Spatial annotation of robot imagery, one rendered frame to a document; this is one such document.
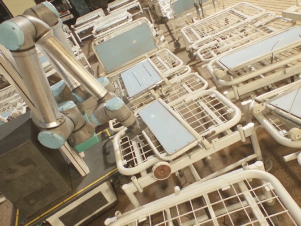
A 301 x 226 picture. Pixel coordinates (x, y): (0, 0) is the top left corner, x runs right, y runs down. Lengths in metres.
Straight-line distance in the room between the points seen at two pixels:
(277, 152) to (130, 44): 2.08
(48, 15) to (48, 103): 0.67
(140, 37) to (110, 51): 0.41
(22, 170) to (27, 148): 0.16
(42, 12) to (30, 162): 0.98
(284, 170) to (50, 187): 1.63
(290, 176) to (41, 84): 1.64
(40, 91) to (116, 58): 1.92
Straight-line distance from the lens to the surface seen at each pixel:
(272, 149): 2.21
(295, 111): 1.61
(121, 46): 3.35
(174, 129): 1.78
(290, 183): 1.99
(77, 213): 2.19
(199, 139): 1.62
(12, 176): 2.04
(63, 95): 2.27
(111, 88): 1.86
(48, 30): 1.59
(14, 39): 1.46
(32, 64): 1.52
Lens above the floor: 1.53
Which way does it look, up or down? 31 degrees down
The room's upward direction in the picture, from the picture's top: 25 degrees counter-clockwise
